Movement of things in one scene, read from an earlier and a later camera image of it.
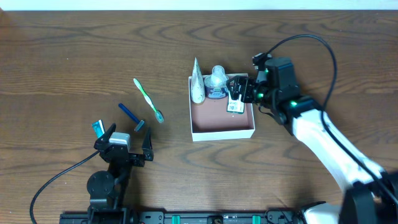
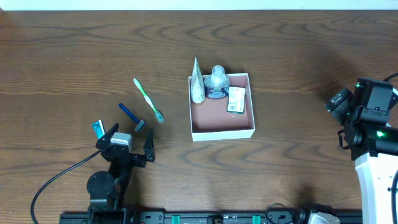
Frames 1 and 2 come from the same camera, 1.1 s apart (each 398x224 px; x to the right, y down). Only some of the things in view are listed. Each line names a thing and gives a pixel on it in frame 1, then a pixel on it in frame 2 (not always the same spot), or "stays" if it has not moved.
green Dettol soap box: x=234 y=106 stays
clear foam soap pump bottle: x=216 y=84 stays
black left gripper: x=128 y=155 stays
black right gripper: x=246 y=90 → x=339 y=100
